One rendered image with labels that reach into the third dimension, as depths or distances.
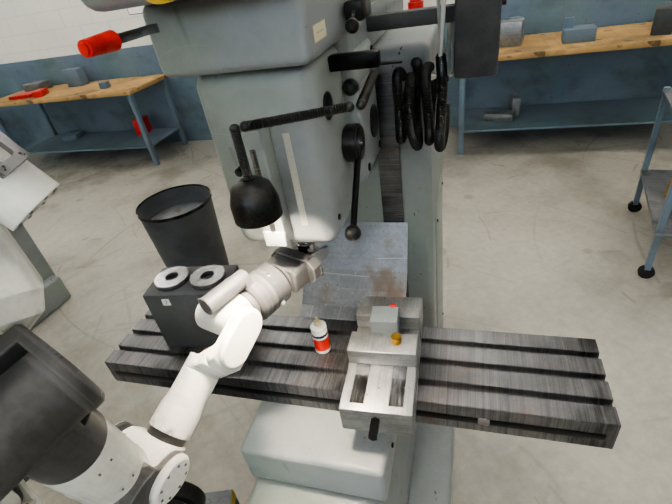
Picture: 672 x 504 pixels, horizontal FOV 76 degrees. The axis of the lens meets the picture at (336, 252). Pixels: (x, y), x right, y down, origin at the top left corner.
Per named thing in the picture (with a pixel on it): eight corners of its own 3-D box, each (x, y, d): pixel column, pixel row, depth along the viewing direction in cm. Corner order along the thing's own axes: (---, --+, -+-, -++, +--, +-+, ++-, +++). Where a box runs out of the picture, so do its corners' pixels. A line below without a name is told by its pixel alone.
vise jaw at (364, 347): (416, 367, 93) (416, 355, 91) (348, 362, 97) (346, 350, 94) (418, 346, 98) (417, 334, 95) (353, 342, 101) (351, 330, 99)
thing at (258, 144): (287, 246, 76) (258, 130, 64) (266, 246, 77) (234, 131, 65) (294, 234, 79) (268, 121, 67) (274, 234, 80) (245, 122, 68)
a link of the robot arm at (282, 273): (319, 250, 85) (279, 284, 77) (326, 288, 90) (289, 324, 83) (273, 236, 92) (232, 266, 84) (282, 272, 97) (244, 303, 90)
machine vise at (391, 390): (414, 437, 87) (411, 403, 81) (342, 429, 91) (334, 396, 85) (423, 316, 115) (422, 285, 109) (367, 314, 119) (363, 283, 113)
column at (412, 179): (438, 441, 183) (432, 41, 96) (332, 425, 197) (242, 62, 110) (444, 351, 223) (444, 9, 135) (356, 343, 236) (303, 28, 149)
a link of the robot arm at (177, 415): (231, 386, 77) (173, 499, 70) (184, 363, 80) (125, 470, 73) (206, 376, 67) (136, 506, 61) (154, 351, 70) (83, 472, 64)
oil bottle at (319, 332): (328, 355, 109) (321, 323, 102) (313, 353, 110) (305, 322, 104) (332, 343, 112) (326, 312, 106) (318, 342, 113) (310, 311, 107)
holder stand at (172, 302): (242, 347, 115) (221, 289, 104) (167, 347, 119) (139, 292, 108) (255, 315, 125) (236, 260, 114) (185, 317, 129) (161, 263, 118)
